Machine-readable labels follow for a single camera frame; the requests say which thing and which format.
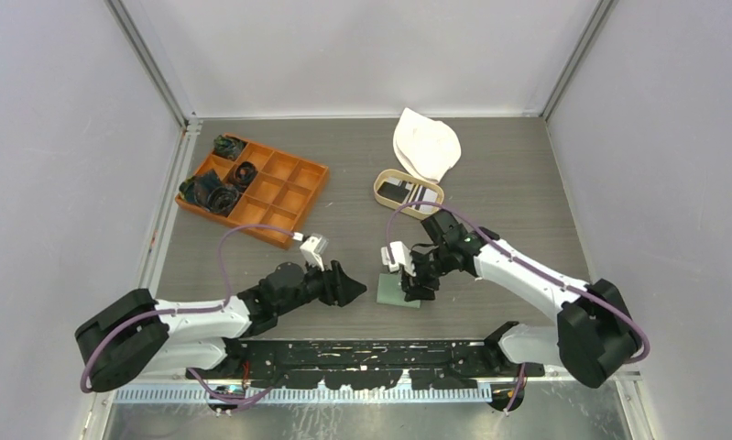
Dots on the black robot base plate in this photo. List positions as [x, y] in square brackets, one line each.
[360, 364]

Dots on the dark rolled sock middle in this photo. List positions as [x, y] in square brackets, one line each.
[243, 174]

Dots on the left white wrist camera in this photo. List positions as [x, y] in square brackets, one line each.
[312, 247]

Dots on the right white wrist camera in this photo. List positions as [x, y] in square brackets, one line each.
[396, 256]

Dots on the black card in tray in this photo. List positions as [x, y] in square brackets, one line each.
[393, 192]

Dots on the white folded cloth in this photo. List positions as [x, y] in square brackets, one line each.
[426, 148]

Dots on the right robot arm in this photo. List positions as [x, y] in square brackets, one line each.
[591, 334]

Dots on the dark rolled sock top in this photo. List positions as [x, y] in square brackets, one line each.
[228, 147]

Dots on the perforated metal rail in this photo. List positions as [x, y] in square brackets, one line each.
[403, 393]

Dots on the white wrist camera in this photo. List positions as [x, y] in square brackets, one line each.
[396, 256]
[312, 247]

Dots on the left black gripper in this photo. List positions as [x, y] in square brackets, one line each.
[337, 286]

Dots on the green card holder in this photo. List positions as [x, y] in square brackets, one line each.
[389, 292]

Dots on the silver card in tray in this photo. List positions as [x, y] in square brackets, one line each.
[421, 194]

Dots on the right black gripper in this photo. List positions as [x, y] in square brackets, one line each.
[413, 284]

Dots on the dark rolled socks large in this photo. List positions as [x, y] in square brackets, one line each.
[210, 193]

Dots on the dark rolled sock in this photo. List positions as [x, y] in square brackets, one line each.
[243, 174]
[228, 147]

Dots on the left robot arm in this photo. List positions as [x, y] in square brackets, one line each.
[140, 334]

